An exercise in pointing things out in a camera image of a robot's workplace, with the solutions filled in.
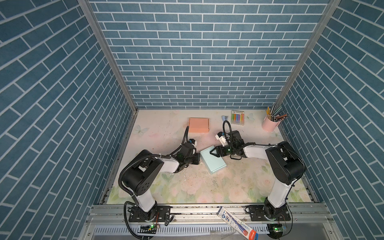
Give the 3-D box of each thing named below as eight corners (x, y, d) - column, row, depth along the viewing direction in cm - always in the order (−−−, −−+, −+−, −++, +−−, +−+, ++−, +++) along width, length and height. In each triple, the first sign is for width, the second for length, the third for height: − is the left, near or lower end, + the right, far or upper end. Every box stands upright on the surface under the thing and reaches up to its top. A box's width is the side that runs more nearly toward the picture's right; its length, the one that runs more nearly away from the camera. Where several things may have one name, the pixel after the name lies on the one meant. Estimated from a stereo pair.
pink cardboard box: (188, 132, 108) (188, 129, 105) (189, 121, 115) (189, 117, 112) (208, 132, 108) (209, 129, 105) (208, 121, 115) (208, 117, 112)
